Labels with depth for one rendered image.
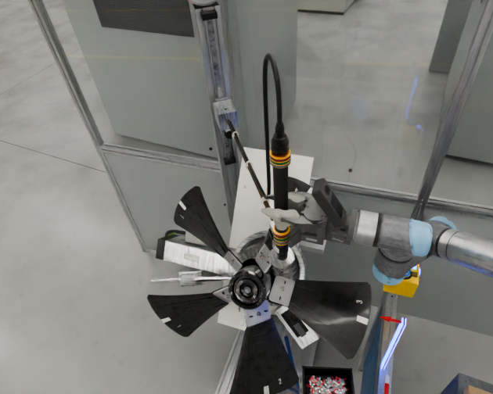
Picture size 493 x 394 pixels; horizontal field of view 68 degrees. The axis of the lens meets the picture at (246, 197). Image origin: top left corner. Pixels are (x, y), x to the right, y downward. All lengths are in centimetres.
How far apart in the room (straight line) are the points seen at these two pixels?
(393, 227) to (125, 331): 206
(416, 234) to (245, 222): 71
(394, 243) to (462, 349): 179
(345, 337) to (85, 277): 218
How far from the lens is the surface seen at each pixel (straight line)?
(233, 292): 114
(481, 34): 138
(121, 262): 291
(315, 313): 113
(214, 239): 115
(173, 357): 243
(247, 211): 136
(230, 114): 135
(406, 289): 141
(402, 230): 83
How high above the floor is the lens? 218
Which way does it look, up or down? 45 degrees down
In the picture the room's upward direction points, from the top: 6 degrees counter-clockwise
